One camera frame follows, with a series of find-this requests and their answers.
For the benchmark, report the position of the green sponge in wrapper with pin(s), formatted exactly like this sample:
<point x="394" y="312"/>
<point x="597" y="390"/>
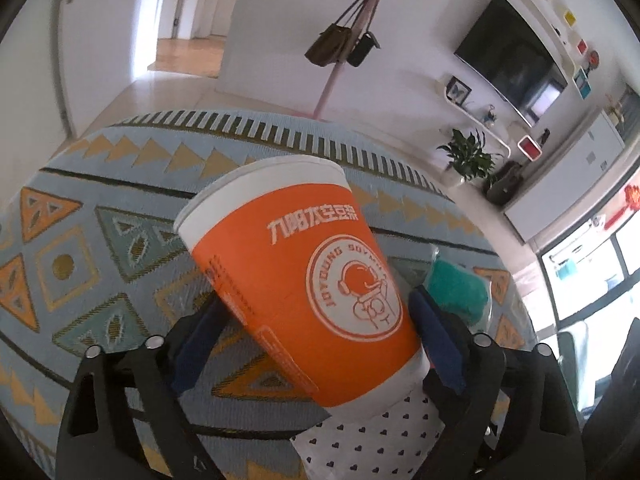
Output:
<point x="457" y="285"/>

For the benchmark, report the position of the black butterfly picture frame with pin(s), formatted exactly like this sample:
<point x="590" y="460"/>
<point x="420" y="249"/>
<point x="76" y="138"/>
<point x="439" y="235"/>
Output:
<point x="458" y="91"/>

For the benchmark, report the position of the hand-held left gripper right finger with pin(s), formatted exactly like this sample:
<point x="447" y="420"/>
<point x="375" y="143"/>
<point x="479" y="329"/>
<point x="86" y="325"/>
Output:
<point x="440" y="340"/>

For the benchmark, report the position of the grey-green curtain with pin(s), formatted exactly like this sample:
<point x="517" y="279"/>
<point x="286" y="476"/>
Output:
<point x="631" y="115"/>

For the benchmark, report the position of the white dotted paper bag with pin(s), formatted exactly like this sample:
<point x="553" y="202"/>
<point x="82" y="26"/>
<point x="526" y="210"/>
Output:
<point x="370" y="440"/>

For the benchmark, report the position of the black shoulder bag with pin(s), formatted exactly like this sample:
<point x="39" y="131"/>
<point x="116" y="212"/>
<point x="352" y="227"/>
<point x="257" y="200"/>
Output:
<point x="362" y="50"/>

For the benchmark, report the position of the potted green plant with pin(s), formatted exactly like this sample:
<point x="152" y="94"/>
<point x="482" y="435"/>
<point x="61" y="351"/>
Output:
<point x="467" y="157"/>

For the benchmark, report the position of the brown handbag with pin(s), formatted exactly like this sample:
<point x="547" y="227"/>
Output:
<point x="327" y="45"/>

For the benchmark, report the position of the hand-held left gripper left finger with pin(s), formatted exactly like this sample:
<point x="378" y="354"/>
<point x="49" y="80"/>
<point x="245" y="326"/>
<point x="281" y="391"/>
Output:
<point x="195" y="350"/>

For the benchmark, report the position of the round red fan ornament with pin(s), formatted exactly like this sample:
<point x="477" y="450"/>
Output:
<point x="594" y="58"/>

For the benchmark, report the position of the blue bucket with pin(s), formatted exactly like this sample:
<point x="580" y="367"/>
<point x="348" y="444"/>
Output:
<point x="565" y="270"/>

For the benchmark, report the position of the small flower pot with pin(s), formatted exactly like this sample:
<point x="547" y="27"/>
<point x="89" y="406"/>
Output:
<point x="616" y="110"/>

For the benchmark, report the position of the pink coat rack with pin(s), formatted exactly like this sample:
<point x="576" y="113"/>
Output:
<point x="332" y="67"/>

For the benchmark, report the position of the white wavy low shelf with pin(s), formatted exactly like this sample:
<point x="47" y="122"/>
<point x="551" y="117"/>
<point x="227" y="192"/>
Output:
<point x="480" y="122"/>

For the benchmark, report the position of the red knot ornament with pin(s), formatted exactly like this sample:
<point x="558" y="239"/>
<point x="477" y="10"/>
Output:
<point x="627" y="205"/>

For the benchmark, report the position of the sliding glass door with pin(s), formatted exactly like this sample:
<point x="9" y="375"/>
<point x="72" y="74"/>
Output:
<point x="590" y="280"/>

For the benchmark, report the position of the red and white wall box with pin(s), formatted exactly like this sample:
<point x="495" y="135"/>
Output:
<point x="530" y="147"/>

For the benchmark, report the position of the black flat television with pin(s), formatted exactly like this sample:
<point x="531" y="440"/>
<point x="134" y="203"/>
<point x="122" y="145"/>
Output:
<point x="510" y="55"/>

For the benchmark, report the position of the yellow wall box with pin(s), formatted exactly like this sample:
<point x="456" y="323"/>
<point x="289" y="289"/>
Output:
<point x="569" y="17"/>

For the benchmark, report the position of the white cabinet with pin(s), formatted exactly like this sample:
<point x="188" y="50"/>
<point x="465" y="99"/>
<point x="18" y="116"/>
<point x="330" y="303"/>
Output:
<point x="565" y="180"/>

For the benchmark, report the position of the orange paper cup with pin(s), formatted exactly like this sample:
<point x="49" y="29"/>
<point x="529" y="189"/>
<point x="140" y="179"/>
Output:
<point x="290" y="260"/>

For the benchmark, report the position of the small blue-edged wall box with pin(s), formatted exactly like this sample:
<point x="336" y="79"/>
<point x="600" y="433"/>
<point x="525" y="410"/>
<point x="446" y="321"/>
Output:
<point x="581" y="83"/>

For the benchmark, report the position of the white wavy high shelf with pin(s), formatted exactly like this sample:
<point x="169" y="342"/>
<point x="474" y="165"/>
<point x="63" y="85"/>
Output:
<point x="542" y="15"/>

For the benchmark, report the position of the small figurine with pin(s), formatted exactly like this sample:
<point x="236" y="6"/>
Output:
<point x="490" y="116"/>

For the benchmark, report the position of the patterned blue tablecloth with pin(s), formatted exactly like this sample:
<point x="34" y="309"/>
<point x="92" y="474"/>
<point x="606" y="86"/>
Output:
<point x="100" y="240"/>

